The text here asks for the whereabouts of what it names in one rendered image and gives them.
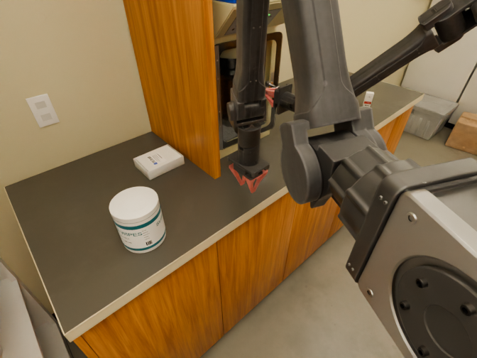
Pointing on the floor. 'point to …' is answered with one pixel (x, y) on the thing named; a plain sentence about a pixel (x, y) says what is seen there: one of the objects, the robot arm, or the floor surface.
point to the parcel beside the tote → (464, 133)
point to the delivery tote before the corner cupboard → (429, 116)
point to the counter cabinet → (221, 280)
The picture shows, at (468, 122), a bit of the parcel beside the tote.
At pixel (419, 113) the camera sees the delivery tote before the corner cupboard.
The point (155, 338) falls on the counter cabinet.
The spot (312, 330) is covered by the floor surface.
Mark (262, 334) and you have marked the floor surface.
